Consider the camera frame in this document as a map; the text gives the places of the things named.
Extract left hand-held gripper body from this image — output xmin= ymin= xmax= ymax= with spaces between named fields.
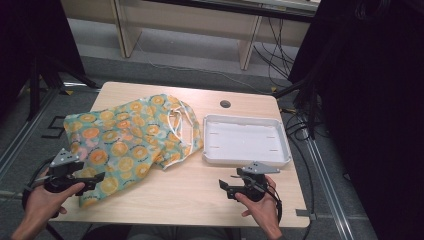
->
xmin=43 ymin=148 xmax=86 ymax=194

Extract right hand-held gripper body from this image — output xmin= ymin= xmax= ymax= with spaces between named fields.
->
xmin=236 ymin=161 xmax=281 ymax=203

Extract white plastic tray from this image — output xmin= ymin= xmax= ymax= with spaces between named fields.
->
xmin=201 ymin=113 xmax=293 ymax=169

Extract orange print shopping bag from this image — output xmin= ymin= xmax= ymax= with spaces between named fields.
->
xmin=62 ymin=93 xmax=205 ymax=208

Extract person's right hand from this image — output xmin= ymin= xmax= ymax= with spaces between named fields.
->
xmin=234 ymin=176 xmax=283 ymax=235

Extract person's left hand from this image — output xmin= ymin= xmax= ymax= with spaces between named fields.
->
xmin=23 ymin=181 xmax=87 ymax=232

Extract grey tape strip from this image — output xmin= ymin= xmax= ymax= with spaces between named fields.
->
xmin=295 ymin=208 xmax=318 ymax=221

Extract black tripod stand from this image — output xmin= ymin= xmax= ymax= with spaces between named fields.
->
xmin=25 ymin=55 xmax=102 ymax=122

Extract black curtain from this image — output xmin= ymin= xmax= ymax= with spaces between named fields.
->
xmin=287 ymin=0 xmax=424 ymax=240
xmin=0 ymin=0 xmax=87 ymax=116

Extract beige wooden desk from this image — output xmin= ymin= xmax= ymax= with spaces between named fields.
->
xmin=60 ymin=0 xmax=322 ymax=71

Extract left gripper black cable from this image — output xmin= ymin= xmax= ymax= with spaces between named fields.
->
xmin=21 ymin=156 xmax=57 ymax=219

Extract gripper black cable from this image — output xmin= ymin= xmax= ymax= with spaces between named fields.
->
xmin=264 ymin=181 xmax=284 ymax=224
xmin=21 ymin=156 xmax=57 ymax=219

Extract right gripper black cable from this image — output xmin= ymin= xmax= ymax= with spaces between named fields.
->
xmin=264 ymin=181 xmax=284 ymax=224

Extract black floor cables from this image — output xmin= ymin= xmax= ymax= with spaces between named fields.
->
xmin=279 ymin=104 xmax=317 ymax=240

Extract black cable bundle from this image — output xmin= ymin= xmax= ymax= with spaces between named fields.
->
xmin=252 ymin=16 xmax=297 ymax=88

